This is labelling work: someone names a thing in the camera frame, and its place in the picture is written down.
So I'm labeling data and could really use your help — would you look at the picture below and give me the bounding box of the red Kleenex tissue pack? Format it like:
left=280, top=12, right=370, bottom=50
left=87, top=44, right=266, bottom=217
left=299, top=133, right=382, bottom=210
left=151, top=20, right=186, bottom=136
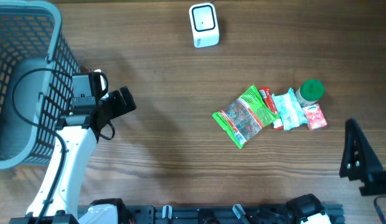
left=303, top=103, right=327, bottom=131

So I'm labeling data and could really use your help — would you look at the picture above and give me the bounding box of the mint green wipes pack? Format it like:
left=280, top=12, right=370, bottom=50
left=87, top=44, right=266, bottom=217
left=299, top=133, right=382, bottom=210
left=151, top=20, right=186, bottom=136
left=271, top=88, right=308, bottom=131

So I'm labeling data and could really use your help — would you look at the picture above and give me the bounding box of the green lid jar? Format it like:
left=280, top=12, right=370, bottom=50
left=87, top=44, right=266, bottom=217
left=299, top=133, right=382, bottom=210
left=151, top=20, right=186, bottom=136
left=295, top=80, right=325, bottom=107

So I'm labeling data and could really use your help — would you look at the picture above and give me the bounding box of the green snack bag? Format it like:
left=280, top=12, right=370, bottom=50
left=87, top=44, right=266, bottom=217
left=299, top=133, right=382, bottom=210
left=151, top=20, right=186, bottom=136
left=238, top=85, right=280, bottom=128

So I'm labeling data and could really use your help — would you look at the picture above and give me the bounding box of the clear gummy candy bag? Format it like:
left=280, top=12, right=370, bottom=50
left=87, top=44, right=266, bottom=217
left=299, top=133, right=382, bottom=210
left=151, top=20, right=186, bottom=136
left=212, top=98, right=263, bottom=149

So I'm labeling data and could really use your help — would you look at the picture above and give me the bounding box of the red candy bar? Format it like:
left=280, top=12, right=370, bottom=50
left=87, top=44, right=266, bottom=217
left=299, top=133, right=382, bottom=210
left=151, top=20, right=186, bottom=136
left=258, top=86, right=283, bottom=130

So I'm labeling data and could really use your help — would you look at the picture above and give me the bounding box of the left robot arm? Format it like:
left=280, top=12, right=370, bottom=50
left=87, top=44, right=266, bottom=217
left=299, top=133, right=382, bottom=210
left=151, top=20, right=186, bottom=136
left=10, top=70, right=136, bottom=223

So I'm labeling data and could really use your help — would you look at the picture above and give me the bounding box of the white barcode scanner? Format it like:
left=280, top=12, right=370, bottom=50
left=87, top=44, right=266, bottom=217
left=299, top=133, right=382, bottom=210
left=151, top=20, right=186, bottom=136
left=189, top=2, right=220, bottom=49

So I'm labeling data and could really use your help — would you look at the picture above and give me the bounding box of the grey plastic mesh basket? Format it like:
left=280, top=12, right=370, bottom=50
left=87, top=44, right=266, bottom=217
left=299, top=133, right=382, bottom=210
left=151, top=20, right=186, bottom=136
left=0, top=1, right=80, bottom=169

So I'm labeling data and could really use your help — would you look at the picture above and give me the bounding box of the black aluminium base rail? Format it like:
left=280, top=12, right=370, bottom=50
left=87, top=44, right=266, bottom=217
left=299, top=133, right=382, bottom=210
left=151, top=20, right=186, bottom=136
left=77, top=198, right=345, bottom=224

